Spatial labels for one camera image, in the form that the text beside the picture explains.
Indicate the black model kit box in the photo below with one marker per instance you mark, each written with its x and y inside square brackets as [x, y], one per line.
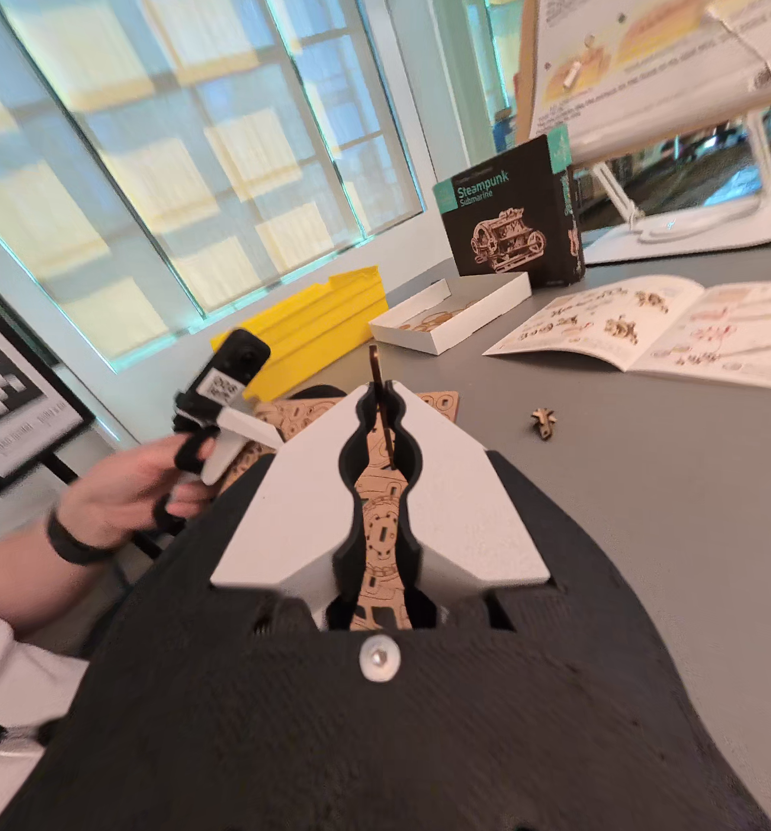
[509, 214]

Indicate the black ribbed wrist pad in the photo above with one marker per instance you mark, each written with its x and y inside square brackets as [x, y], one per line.
[320, 391]

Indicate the black framed marker sign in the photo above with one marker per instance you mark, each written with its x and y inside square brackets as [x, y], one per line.
[15, 389]

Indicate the black wristband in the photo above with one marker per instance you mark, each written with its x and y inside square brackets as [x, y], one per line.
[74, 542]

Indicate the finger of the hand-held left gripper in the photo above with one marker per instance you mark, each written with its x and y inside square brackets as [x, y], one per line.
[220, 458]
[252, 425]

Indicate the person's left hand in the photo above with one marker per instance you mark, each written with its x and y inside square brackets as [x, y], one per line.
[126, 487]

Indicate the white display stand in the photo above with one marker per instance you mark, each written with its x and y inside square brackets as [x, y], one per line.
[716, 227]

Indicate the large glass window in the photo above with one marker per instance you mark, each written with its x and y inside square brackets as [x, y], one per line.
[165, 162]

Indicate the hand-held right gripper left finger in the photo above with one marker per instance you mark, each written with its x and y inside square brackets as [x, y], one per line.
[281, 519]

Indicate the instruction poster on cardboard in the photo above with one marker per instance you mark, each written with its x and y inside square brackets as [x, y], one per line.
[651, 58]

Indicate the laser-cut wooden parts sheet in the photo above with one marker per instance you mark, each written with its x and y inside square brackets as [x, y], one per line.
[379, 539]

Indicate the thin wooden stick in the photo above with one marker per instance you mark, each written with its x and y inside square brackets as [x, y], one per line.
[382, 402]

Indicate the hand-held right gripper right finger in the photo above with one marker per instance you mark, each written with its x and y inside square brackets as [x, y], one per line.
[476, 519]

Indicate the open instruction booklet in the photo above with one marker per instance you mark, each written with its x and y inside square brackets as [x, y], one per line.
[619, 324]

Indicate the white cardboard box tray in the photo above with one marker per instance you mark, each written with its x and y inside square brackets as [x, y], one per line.
[463, 318]

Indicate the pile of wooden rings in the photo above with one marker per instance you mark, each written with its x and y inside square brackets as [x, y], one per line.
[431, 321]

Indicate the yellow plastic bin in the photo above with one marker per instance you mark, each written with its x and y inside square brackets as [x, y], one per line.
[307, 331]

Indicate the small wooden model piece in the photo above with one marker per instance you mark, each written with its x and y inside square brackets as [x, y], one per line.
[544, 423]

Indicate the person's white shirt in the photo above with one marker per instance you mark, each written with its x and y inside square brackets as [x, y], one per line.
[9, 681]

